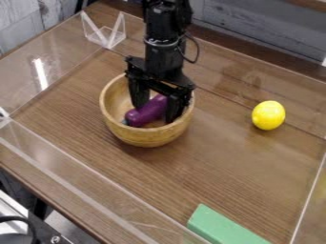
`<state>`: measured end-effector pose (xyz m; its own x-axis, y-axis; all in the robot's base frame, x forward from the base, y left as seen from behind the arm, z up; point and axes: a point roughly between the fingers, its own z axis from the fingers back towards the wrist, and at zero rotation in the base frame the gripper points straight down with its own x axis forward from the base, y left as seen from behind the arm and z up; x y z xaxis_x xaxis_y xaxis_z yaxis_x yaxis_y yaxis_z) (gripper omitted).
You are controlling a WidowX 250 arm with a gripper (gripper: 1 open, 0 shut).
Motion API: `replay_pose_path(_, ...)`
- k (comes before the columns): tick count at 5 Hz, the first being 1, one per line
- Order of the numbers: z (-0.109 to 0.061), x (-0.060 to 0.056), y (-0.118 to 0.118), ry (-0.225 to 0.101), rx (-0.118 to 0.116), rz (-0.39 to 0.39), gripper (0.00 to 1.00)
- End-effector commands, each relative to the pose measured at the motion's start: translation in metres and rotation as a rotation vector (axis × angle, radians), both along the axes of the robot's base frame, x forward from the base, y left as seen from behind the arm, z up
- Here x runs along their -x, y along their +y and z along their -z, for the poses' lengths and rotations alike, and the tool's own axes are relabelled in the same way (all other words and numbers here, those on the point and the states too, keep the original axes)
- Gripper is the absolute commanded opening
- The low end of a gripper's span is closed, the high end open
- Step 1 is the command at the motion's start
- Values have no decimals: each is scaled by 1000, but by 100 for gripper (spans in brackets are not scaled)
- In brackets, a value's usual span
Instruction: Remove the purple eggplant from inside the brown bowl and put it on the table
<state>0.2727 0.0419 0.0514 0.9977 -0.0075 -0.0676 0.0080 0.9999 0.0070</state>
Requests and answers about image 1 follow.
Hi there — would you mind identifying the black cable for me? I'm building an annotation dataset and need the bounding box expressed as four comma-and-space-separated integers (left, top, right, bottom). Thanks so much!
0, 214, 46, 244

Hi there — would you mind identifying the yellow toy lemon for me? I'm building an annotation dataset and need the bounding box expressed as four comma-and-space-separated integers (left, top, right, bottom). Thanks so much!
251, 100, 286, 131

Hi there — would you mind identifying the purple toy eggplant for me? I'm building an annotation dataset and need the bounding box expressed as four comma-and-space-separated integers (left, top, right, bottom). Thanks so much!
122, 94, 167, 128

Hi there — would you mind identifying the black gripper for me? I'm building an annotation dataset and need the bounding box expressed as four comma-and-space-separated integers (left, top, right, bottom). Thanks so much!
124, 39, 197, 123

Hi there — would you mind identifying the green foam block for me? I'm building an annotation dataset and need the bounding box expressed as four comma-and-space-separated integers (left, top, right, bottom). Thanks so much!
187, 204, 271, 244

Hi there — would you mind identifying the brown wooden bowl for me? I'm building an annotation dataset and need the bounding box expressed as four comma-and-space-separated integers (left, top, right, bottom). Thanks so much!
99, 73, 195, 148

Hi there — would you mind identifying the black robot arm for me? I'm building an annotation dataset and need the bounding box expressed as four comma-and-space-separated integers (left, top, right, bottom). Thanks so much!
124, 0, 201, 123

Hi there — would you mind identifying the clear acrylic enclosure wall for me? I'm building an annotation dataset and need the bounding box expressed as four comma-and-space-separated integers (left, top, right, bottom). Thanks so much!
0, 17, 326, 244

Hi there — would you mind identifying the black metal stand base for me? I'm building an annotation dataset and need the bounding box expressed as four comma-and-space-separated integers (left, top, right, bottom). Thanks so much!
27, 213, 74, 244

